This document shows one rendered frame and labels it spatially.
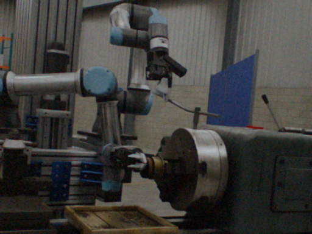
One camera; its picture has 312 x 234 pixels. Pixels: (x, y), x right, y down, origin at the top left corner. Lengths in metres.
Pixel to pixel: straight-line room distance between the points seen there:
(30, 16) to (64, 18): 0.16
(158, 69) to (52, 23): 0.74
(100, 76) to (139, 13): 0.57
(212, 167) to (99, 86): 0.56
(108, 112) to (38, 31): 0.57
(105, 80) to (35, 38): 0.59
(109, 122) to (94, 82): 0.23
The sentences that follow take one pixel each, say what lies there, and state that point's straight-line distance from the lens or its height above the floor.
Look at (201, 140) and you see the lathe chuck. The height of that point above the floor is 1.20.
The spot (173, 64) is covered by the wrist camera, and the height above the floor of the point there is 1.48.
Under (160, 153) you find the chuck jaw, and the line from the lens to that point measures 1.70.
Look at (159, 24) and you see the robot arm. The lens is 1.88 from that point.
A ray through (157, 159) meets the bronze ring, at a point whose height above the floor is 1.12.
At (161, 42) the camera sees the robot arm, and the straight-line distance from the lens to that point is 1.84.
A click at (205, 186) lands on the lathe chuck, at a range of 1.61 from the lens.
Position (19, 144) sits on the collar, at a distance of 1.59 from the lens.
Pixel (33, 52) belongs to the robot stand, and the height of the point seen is 1.51.
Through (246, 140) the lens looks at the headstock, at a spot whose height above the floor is 1.22.
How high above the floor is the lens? 1.27
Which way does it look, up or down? 3 degrees down
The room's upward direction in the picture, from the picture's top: 5 degrees clockwise
